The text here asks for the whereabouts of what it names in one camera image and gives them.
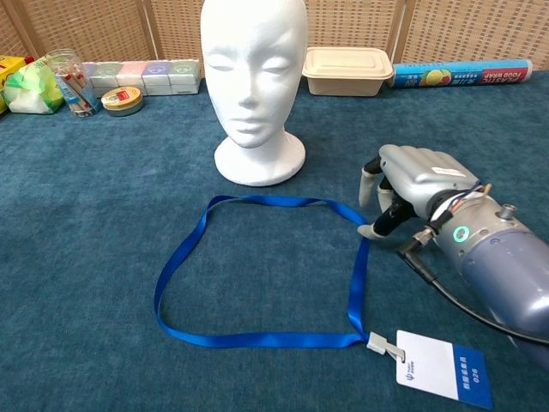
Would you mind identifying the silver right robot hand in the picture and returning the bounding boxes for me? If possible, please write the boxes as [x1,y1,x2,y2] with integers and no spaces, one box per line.
[358,144,481,239]

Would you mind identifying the blue lanyard with badge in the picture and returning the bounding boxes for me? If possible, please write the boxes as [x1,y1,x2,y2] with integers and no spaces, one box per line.
[154,195,495,409]

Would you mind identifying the blue plastic food wrap roll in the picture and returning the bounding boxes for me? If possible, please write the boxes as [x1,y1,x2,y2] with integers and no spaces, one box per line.
[391,58,534,89]

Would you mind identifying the beige lidded lunch box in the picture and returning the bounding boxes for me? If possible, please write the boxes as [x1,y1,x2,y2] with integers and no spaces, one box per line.
[302,46,395,97]

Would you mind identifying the white foam mannequin head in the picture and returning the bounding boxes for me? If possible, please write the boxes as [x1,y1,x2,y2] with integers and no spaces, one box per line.
[200,0,307,187]

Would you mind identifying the purple tissue pack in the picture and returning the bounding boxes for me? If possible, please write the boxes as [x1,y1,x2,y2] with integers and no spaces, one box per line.
[142,60,173,96]

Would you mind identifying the pink tissue pack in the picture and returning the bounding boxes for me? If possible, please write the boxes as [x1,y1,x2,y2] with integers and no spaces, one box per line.
[116,61,148,96]

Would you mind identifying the round tin with red label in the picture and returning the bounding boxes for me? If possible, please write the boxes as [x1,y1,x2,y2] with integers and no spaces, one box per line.
[100,86,144,118]

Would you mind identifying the blue carpet table cover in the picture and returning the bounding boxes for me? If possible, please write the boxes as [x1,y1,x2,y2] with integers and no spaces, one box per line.
[0,70,549,412]

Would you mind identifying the woven bamboo folding screen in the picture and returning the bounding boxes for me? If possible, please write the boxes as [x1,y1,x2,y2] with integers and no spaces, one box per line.
[0,0,549,78]

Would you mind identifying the clear jar with sticks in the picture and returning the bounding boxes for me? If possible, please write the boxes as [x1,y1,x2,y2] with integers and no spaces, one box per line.
[45,48,103,119]

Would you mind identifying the green white plastic bag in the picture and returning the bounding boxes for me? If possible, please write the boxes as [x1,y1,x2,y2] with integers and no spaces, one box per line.
[3,58,65,115]

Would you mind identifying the yellow snack box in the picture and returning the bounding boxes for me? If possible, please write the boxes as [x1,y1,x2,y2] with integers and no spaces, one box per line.
[0,54,27,115]

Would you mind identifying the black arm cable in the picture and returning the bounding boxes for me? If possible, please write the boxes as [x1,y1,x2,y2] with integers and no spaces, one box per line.
[396,227,549,344]

